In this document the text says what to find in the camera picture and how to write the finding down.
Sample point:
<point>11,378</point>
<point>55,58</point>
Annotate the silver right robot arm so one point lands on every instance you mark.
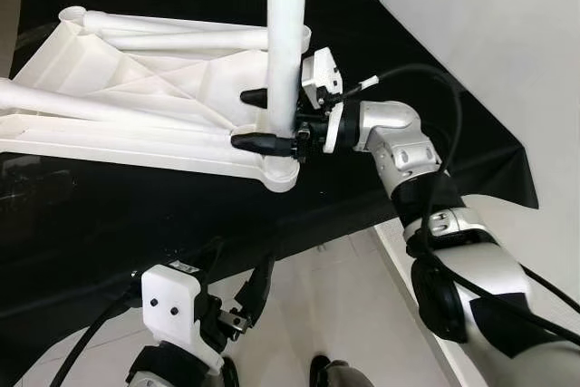
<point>390,133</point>

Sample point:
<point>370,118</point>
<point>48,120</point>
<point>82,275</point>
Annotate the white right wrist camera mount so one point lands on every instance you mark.
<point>319,74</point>

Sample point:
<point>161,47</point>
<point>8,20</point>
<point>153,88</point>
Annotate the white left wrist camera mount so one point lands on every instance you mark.
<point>172,301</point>

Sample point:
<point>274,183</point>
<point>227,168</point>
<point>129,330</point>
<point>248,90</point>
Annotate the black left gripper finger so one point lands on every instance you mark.
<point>260,287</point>

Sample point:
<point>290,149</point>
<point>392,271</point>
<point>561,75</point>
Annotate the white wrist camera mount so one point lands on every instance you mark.
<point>319,74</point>
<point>172,301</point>

